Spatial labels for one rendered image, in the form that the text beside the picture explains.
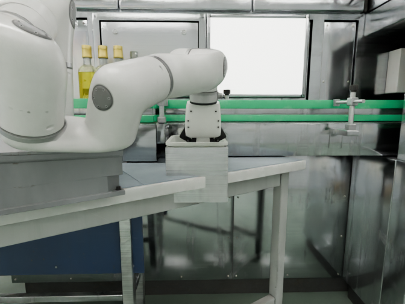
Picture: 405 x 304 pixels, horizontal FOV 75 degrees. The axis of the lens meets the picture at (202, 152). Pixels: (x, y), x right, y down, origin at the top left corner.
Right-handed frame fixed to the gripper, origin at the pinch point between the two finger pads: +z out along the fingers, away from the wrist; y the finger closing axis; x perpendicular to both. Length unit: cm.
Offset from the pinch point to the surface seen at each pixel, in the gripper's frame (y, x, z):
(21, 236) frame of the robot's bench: 38.4, 27.3, 6.9
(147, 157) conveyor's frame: 18.3, -10.1, 6.2
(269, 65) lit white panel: -30, -45, -20
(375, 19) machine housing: -71, -45, -38
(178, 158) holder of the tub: 6.9, 6.7, -1.2
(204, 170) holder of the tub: -0.1, 7.6, 2.1
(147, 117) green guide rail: 18.0, -15.1, -6.0
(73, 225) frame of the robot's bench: 30.1, 22.5, 8.1
